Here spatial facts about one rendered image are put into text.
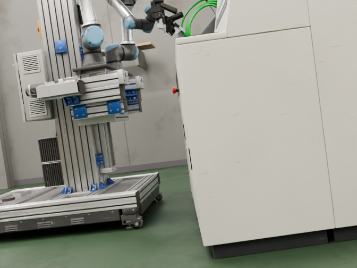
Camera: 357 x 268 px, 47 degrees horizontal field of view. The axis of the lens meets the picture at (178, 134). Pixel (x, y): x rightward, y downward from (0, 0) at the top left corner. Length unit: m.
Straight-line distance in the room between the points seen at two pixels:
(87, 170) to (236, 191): 1.38
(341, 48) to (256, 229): 0.86
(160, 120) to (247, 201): 3.90
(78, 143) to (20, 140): 3.42
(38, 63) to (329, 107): 1.93
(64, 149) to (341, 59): 1.89
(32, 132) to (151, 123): 1.73
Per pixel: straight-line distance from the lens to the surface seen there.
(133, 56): 3.28
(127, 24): 2.94
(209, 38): 1.80
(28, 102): 3.00
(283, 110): 1.83
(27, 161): 6.28
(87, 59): 2.71
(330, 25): 1.93
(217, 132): 1.77
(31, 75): 3.00
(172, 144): 5.61
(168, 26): 2.89
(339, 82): 1.91
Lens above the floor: 0.64
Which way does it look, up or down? 2 degrees down
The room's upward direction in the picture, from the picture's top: 8 degrees counter-clockwise
